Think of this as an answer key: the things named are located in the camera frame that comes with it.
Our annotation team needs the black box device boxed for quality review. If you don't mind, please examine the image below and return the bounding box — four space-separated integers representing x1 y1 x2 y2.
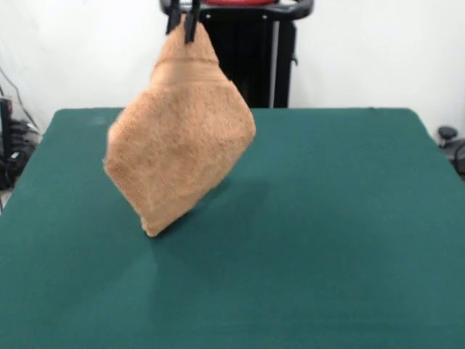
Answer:
0 97 15 161

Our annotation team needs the dark green table cloth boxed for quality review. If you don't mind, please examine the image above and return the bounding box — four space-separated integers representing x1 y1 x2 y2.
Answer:
0 107 465 349

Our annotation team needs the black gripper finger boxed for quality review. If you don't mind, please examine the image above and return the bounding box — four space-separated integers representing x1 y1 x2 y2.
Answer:
181 0 203 45
165 0 182 36

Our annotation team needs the black cable bundle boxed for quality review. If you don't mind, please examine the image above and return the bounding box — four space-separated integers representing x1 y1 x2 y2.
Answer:
0 119 40 190

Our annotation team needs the tan terry towel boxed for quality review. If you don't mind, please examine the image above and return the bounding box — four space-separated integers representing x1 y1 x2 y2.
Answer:
103 25 257 239

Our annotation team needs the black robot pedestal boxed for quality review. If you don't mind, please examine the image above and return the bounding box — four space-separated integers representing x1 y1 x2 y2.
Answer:
158 0 315 109

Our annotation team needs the black chair base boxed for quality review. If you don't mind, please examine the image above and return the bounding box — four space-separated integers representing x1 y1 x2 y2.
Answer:
437 125 465 182

